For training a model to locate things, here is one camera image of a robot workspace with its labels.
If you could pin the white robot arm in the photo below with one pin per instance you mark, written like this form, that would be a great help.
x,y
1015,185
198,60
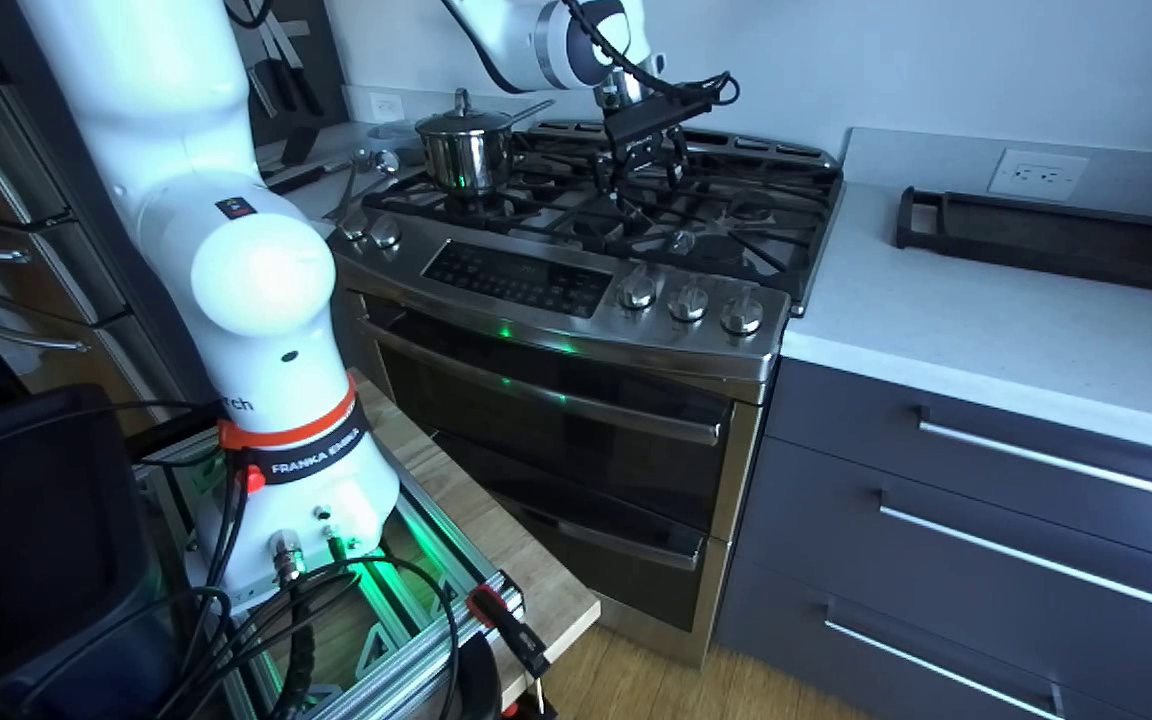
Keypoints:
x,y
161,103

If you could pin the dark grey lower drawers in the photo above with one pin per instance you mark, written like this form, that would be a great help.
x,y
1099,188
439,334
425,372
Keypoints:
x,y
931,559

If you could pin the black griddle tray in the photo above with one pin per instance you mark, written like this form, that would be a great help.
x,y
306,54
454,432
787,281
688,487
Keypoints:
x,y
1024,232

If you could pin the stainless steel gas stove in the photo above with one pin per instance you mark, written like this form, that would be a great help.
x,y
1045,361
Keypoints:
x,y
600,368

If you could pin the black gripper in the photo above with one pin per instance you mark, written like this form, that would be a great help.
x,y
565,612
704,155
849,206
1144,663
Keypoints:
x,y
641,111

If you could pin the black box on cart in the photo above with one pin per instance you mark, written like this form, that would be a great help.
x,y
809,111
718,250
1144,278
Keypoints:
x,y
81,608

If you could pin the steel pot with lid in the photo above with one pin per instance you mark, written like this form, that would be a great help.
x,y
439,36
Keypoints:
x,y
466,149

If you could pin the magnetic knife rack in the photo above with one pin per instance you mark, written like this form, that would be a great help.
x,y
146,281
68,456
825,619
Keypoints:
x,y
294,73

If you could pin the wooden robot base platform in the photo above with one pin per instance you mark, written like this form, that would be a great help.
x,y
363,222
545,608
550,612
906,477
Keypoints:
x,y
558,605

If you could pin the white wall outlet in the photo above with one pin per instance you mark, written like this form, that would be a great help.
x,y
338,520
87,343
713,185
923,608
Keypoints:
x,y
1038,172

